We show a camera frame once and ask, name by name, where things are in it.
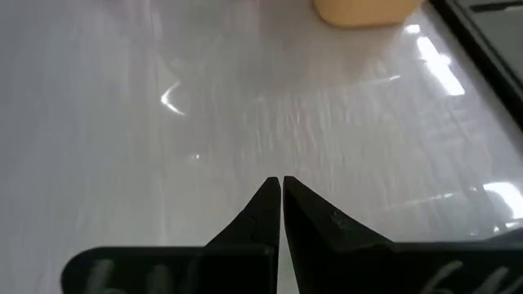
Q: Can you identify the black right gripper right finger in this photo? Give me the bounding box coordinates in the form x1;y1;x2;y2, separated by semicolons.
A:
283;175;523;294

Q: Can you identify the black aluminium table frame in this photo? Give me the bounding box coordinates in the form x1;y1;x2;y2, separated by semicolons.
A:
428;0;523;132

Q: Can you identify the yellow plastic bin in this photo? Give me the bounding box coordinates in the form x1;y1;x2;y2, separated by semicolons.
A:
312;0;422;29

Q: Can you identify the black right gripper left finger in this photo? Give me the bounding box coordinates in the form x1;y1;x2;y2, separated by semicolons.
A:
60;176;282;294

